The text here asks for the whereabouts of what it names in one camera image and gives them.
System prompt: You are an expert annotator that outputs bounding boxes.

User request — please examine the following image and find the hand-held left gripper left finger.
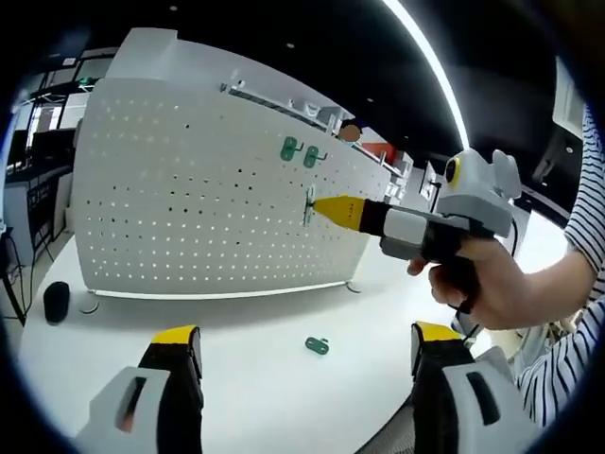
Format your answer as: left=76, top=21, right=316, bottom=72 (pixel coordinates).
left=75, top=324, right=205, bottom=454

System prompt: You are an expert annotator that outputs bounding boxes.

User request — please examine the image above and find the grey mesh chair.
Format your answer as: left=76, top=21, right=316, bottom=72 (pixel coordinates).
left=356, top=396, right=417, bottom=454

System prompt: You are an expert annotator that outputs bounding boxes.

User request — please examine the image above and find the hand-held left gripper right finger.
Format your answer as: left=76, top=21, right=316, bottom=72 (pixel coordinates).
left=409, top=321, right=543, bottom=454

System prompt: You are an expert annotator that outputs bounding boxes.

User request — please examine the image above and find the white square column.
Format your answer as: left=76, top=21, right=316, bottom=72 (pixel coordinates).
left=105, top=26, right=181, bottom=82

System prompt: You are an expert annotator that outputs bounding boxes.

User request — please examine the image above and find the ceiling light strip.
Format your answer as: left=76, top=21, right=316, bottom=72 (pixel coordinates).
left=381, top=0, right=473, bottom=148

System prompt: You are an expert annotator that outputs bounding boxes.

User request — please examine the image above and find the white perforated mounting plate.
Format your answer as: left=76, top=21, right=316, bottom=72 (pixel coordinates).
left=70, top=75, right=394, bottom=314

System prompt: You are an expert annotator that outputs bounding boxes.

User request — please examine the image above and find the white wall shelf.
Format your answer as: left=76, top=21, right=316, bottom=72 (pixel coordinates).
left=218, top=79, right=342, bottom=134

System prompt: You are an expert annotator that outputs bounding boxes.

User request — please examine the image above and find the green hook assembly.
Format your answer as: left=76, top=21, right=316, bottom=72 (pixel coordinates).
left=303, top=145, right=330, bottom=168
left=281, top=135, right=304, bottom=163
left=303, top=336, right=333, bottom=357
left=302, top=184, right=320, bottom=228

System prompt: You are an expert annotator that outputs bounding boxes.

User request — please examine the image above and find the person's right hand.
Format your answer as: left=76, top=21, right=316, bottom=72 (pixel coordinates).
left=406, top=235, right=536, bottom=331

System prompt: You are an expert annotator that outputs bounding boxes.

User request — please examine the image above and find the black round speaker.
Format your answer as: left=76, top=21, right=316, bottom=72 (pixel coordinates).
left=43, top=280, right=72, bottom=325

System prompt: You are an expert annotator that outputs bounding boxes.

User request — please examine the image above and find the striped shirt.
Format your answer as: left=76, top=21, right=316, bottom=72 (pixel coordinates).
left=517, top=101, right=605, bottom=427

